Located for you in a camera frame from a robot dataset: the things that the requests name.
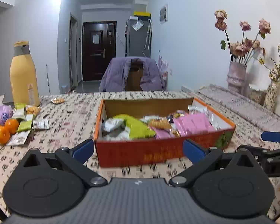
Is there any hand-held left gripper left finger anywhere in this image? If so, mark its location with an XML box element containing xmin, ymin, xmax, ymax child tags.
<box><xmin>21</xmin><ymin>139</ymin><xmax>108</xmax><ymax>187</ymax></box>

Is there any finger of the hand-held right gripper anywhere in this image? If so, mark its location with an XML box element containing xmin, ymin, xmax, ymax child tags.
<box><xmin>237</xmin><ymin>144</ymin><xmax>274</xmax><ymax>166</ymax></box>
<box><xmin>261</xmin><ymin>131</ymin><xmax>280</xmax><ymax>143</ymax></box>

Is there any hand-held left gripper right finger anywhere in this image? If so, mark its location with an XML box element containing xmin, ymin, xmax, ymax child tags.
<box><xmin>170</xmin><ymin>139</ymin><xmax>259</xmax><ymax>187</ymax></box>

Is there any pink snack packet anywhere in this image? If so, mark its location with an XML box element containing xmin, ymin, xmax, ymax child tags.
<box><xmin>152</xmin><ymin>126</ymin><xmax>175</xmax><ymax>139</ymax></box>
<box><xmin>173</xmin><ymin>112</ymin><xmax>216</xmax><ymax>138</ymax></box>

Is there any silver snack packet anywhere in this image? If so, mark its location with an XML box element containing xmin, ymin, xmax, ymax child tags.
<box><xmin>102</xmin><ymin>131</ymin><xmax>132</xmax><ymax>141</ymax></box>

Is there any red blue snack packet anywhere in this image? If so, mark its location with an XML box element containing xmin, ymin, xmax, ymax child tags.
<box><xmin>168</xmin><ymin>111</ymin><xmax>185</xmax><ymax>123</ymax></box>

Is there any white cracker print snack packet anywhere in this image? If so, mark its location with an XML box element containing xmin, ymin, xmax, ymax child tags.
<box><xmin>147</xmin><ymin>118</ymin><xmax>172</xmax><ymax>130</ymax></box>

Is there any orange red cardboard box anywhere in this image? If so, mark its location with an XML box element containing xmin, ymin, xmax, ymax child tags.
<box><xmin>93</xmin><ymin>97</ymin><xmax>236</xmax><ymax>168</ymax></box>

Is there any plain green snack packet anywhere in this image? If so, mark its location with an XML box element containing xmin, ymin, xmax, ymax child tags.
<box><xmin>113</xmin><ymin>114</ymin><xmax>156</xmax><ymax>140</ymax></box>

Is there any grey runner cloth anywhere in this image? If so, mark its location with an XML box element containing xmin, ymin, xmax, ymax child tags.
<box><xmin>195</xmin><ymin>84</ymin><xmax>280</xmax><ymax>131</ymax></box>

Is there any speckled vase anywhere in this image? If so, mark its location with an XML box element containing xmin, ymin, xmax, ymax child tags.
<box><xmin>263</xmin><ymin>80</ymin><xmax>278</xmax><ymax>112</ymax></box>

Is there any glass jar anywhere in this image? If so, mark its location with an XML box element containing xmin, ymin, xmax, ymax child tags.
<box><xmin>247</xmin><ymin>84</ymin><xmax>267</xmax><ymax>105</ymax></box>

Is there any small green snack packet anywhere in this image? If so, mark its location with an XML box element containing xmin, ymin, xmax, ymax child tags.
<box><xmin>13</xmin><ymin>103</ymin><xmax>26</xmax><ymax>119</ymax></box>
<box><xmin>17</xmin><ymin>120</ymin><xmax>34</xmax><ymax>132</ymax></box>

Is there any small orange cracker packet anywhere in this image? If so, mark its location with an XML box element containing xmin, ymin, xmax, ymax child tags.
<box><xmin>26</xmin><ymin>106</ymin><xmax>41</xmax><ymax>116</ymax></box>

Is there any pink ribbed vase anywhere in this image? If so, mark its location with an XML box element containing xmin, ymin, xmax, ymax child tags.
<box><xmin>226</xmin><ymin>61</ymin><xmax>247</xmax><ymax>95</ymax></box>

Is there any purple jacket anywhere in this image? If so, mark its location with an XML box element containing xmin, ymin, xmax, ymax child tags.
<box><xmin>99</xmin><ymin>56</ymin><xmax>166</xmax><ymax>92</ymax></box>

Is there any wooden chair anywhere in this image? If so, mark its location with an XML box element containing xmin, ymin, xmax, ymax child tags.
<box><xmin>125</xmin><ymin>59</ymin><xmax>144</xmax><ymax>91</ymax></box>

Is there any purple tissue pack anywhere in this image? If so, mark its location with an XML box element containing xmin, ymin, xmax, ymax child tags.
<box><xmin>0</xmin><ymin>94</ymin><xmax>14</xmax><ymax>125</ymax></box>

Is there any dark brown door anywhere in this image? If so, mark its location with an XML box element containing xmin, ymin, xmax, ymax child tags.
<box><xmin>82</xmin><ymin>21</ymin><xmax>117</xmax><ymax>82</ymax></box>

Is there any yellow thermos bottle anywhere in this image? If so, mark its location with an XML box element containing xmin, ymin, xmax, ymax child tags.
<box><xmin>10</xmin><ymin>41</ymin><xmax>41</xmax><ymax>107</ymax></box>

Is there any dried rose bouquet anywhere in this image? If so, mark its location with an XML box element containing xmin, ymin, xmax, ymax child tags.
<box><xmin>214</xmin><ymin>10</ymin><xmax>271</xmax><ymax>64</ymax></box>

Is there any grey interior door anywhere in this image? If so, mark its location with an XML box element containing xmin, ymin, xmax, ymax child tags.
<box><xmin>69</xmin><ymin>14</ymin><xmax>78</xmax><ymax>90</ymax></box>

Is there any grey fridge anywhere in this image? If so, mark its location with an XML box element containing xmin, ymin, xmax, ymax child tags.
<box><xmin>126</xmin><ymin>19</ymin><xmax>152</xmax><ymax>58</ymax></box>

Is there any white umbrella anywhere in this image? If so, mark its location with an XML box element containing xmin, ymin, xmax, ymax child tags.
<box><xmin>145</xmin><ymin>19</ymin><xmax>153</xmax><ymax>50</ymax></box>

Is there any clear document bag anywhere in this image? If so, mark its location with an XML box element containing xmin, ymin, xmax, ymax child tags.
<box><xmin>132</xmin><ymin>20</ymin><xmax>144</xmax><ymax>31</ymax></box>

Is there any yellow box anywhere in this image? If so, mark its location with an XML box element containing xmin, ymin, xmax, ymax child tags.
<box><xmin>133</xmin><ymin>11</ymin><xmax>152</xmax><ymax>19</ymax></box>

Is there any wall poster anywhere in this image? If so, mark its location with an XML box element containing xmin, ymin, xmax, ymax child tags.
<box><xmin>160</xmin><ymin>4</ymin><xmax>168</xmax><ymax>24</ymax></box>

